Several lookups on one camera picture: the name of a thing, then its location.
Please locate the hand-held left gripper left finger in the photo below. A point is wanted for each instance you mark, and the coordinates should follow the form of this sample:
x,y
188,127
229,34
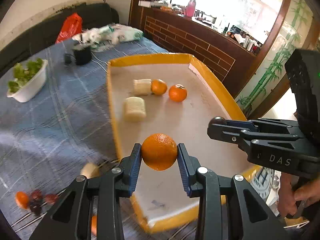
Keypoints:
x,y
135,172

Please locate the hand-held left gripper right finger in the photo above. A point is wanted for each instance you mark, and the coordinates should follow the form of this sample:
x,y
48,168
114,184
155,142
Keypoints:
x,y
185,172

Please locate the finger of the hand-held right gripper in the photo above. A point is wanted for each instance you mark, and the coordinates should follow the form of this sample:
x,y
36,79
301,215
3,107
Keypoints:
x,y
225,133
240,123

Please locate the yellow-rimmed tray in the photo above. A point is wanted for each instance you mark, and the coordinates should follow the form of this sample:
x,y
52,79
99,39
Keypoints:
x,y
175,115

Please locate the person's right hand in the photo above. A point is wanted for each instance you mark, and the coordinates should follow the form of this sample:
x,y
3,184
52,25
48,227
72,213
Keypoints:
x,y
285,197

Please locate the bamboo print glass panel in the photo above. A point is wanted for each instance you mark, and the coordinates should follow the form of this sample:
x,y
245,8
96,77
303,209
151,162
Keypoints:
x,y
280,55

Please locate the large peeled banana piece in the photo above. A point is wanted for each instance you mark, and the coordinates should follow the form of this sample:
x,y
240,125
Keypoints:
x,y
135,108

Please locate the row of windowsill items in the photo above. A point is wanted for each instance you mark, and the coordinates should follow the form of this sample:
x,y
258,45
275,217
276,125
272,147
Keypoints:
x,y
247,42

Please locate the upper bread piece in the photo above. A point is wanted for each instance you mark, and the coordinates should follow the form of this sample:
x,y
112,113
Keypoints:
x,y
142,87

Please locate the brown wooden window ledge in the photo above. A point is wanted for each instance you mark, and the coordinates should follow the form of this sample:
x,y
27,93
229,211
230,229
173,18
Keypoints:
x,y
187,37

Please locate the pink bottle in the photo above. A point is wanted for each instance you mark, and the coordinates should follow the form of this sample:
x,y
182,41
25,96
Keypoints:
x,y
190,7

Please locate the black box device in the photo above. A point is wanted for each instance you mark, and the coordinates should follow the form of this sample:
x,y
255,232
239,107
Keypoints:
x,y
82,55

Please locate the small black adapter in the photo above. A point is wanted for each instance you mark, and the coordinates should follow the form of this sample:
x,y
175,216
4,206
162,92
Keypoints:
x,y
67,58

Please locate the white bowl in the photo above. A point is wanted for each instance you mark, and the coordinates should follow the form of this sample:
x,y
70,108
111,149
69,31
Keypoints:
x,y
30,90

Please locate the green lettuce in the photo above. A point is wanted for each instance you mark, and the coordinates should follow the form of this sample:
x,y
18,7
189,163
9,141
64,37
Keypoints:
x,y
22,75

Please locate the long white box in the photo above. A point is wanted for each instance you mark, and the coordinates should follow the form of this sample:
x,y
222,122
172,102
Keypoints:
x,y
150,3

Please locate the red plastic bag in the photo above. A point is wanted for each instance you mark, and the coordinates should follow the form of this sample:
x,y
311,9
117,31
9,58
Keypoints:
x,y
70,27

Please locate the black sofa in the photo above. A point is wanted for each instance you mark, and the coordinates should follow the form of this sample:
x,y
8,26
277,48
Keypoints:
x,y
37,37

